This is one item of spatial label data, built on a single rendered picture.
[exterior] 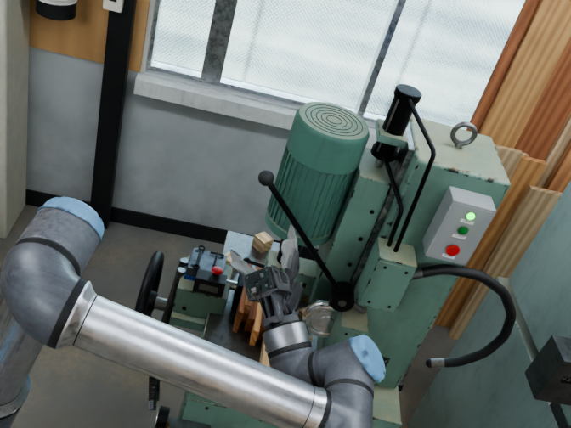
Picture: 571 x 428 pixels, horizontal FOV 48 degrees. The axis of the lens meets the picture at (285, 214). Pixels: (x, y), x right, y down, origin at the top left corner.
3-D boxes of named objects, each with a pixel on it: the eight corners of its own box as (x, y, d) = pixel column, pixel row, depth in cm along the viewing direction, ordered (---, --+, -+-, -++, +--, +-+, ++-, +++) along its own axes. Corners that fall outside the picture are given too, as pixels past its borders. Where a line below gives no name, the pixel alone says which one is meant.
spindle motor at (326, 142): (268, 197, 168) (298, 92, 150) (331, 213, 169) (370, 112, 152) (261, 238, 153) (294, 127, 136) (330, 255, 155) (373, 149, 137)
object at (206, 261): (189, 257, 177) (193, 242, 174) (228, 267, 178) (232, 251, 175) (180, 289, 166) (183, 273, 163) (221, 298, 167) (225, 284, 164)
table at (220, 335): (195, 236, 203) (198, 222, 200) (287, 259, 206) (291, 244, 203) (149, 387, 154) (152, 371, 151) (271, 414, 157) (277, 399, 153)
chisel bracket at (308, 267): (261, 272, 176) (268, 249, 171) (309, 284, 177) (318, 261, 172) (258, 290, 170) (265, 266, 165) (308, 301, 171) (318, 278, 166)
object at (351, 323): (327, 332, 167) (341, 300, 160) (353, 338, 168) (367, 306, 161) (326, 359, 160) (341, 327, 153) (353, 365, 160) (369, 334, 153)
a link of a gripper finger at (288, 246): (294, 224, 128) (280, 267, 128) (305, 228, 133) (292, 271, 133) (280, 220, 130) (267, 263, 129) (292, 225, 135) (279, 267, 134)
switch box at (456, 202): (421, 239, 148) (449, 184, 139) (461, 250, 149) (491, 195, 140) (424, 256, 143) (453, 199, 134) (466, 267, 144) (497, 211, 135)
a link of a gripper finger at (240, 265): (220, 245, 134) (251, 270, 130) (234, 250, 140) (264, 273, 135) (212, 258, 135) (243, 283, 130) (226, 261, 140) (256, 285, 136)
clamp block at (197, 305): (182, 276, 183) (187, 253, 178) (228, 287, 184) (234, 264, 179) (171, 312, 171) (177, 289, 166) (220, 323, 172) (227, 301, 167)
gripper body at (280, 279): (272, 261, 127) (288, 318, 123) (290, 266, 134) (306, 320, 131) (240, 273, 129) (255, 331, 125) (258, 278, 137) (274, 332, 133)
